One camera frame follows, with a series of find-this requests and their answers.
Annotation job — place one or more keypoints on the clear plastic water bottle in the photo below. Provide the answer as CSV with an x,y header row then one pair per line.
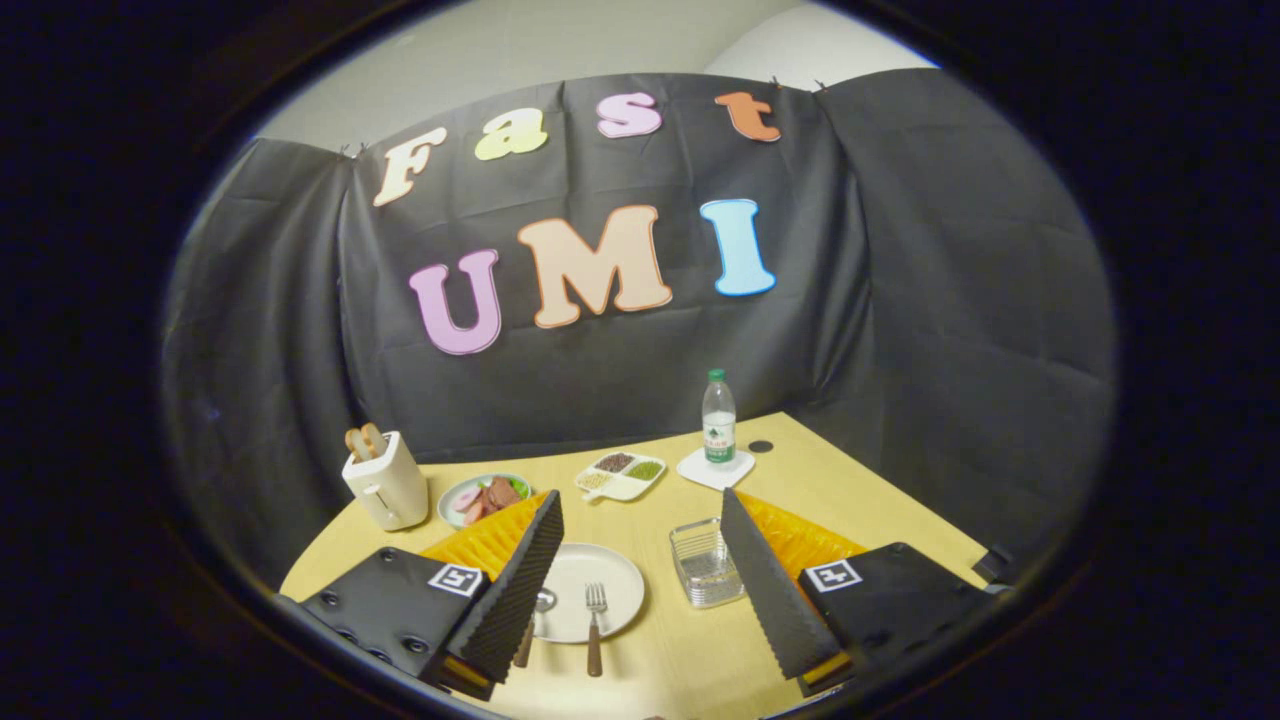
x,y
718,422

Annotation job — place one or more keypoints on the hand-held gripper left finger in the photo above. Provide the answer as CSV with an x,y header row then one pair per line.
x,y
515,590

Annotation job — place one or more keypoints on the empty white round plate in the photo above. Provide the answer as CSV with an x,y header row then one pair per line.
x,y
592,590

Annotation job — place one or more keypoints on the toast slice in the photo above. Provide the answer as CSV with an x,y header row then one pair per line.
x,y
374,437
356,443

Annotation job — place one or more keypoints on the clear glass square container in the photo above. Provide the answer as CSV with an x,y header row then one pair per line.
x,y
704,565

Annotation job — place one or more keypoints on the cream toaster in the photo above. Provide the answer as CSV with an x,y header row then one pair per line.
x,y
387,487

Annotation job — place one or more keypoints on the plate of sliced food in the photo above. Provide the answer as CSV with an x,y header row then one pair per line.
x,y
482,497

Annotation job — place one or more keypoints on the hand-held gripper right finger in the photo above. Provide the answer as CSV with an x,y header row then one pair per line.
x,y
765,590

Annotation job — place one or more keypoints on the white square coaster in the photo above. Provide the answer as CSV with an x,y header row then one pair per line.
x,y
714,470

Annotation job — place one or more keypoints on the black backdrop cloth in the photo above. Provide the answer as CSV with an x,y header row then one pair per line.
x,y
640,330

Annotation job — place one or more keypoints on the divided white condiment dish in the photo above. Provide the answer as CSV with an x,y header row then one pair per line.
x,y
621,474

